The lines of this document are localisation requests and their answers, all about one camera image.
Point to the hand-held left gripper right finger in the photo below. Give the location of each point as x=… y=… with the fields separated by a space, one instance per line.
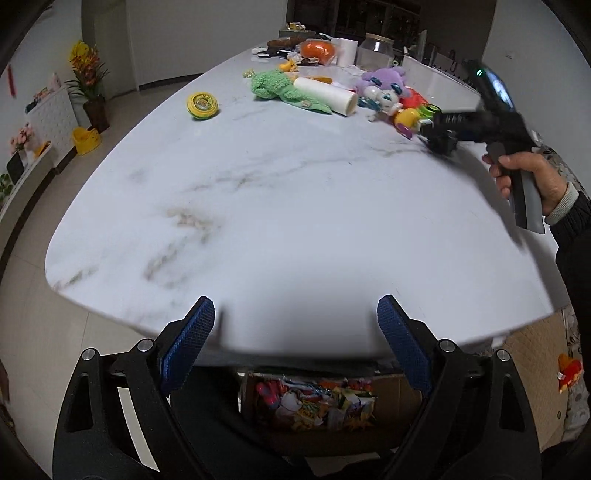
x=406 y=346

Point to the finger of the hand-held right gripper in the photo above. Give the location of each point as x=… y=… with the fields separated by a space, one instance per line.
x=436 y=121

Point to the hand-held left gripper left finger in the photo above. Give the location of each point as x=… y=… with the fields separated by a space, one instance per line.
x=187 y=346

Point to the green wheeled toy car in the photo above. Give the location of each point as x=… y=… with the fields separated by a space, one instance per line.
x=429 y=110

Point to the black toy truck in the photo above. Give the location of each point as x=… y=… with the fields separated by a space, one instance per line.
x=441 y=142

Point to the yellow toy ball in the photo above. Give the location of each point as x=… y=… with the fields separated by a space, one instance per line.
x=406 y=117

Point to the white robot toy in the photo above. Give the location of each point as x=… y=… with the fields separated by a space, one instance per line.
x=378 y=99

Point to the purple plush toy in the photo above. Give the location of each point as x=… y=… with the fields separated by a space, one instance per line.
x=383 y=78

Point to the cardboard box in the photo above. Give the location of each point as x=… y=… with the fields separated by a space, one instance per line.
x=323 y=406

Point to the green knitted plush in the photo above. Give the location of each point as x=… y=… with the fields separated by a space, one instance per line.
x=272 y=85

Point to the yellow round spinner toy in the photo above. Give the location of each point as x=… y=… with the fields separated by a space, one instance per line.
x=202 y=104

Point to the person's right forearm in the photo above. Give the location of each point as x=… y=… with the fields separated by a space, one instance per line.
x=575 y=230

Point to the person's right hand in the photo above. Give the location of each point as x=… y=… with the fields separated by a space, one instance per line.
x=540 y=170

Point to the white storage box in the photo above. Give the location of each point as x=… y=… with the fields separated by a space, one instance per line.
x=438 y=85

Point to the white pegboard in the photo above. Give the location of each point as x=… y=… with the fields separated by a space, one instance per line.
x=445 y=60

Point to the grey upright panel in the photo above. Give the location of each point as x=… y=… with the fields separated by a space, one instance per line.
x=423 y=46

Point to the clear glass jar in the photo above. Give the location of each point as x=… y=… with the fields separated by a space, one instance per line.
x=376 y=53

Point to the white paper towel roll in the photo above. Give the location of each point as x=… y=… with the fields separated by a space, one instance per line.
x=347 y=51

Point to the dark display cabinet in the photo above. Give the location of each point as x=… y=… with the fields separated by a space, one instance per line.
x=360 y=18

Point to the orange bag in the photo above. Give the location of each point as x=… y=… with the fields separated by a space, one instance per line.
x=316 y=50

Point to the grey box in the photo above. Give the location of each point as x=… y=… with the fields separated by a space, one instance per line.
x=298 y=33

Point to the red yellow plush toy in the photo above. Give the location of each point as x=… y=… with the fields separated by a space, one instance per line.
x=569 y=374

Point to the yellow wrapper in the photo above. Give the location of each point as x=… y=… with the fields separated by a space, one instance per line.
x=296 y=26

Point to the brown bread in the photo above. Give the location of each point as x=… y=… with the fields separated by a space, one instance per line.
x=284 y=43

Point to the white television cabinet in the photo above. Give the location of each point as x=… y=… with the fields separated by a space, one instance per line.
x=27 y=194

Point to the yellow potty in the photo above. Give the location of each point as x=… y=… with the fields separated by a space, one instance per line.
x=86 y=141

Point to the green leafy plant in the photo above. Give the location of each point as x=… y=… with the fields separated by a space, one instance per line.
x=4 y=187

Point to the white radiator cover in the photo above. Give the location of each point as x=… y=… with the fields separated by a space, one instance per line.
x=53 y=124

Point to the pink flowers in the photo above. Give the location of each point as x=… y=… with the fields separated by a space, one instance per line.
x=23 y=137

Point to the potted yellow flower plant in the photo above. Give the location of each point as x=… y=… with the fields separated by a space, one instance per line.
x=87 y=74

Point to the small boxes on cover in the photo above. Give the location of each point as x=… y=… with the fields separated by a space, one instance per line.
x=44 y=92

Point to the black picture frame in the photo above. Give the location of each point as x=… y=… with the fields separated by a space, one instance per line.
x=15 y=165

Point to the red knot wall decoration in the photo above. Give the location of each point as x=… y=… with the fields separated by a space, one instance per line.
x=11 y=81

